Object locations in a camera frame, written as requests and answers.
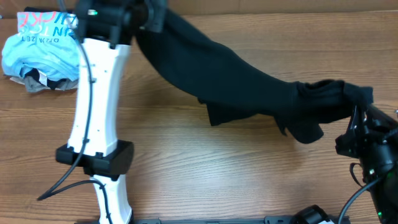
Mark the light blue printed t-shirt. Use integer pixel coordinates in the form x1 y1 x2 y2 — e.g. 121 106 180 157
1 11 80 81

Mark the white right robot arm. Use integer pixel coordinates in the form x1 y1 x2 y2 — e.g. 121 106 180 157
290 105 397 224

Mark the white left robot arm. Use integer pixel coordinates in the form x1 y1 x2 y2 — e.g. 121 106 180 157
55 0 167 224

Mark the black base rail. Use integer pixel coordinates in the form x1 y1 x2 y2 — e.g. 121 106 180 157
131 215 299 224

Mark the black polo shirt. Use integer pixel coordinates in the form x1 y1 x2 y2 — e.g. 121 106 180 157
136 11 373 144

